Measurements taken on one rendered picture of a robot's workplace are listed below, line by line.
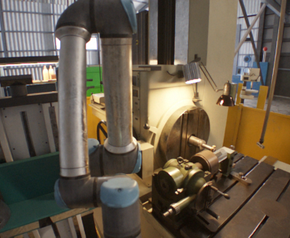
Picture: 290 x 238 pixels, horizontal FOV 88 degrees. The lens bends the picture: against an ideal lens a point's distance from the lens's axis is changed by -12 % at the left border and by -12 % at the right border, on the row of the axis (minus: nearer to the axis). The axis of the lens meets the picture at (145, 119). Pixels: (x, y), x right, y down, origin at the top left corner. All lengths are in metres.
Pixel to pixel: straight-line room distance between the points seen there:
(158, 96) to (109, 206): 0.97
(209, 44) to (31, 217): 1.71
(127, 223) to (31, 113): 0.70
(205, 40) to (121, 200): 1.49
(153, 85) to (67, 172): 0.87
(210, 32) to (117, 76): 1.21
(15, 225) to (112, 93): 0.69
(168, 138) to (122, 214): 0.93
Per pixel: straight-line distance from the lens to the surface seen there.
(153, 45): 2.16
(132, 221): 0.42
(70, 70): 0.53
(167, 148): 1.29
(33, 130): 0.96
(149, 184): 2.01
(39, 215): 0.93
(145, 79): 1.18
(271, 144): 3.38
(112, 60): 0.60
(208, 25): 1.67
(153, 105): 1.23
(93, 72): 5.28
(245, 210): 1.37
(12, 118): 0.95
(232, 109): 3.51
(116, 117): 0.66
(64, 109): 0.51
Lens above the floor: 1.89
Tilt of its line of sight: 18 degrees down
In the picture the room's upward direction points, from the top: straight up
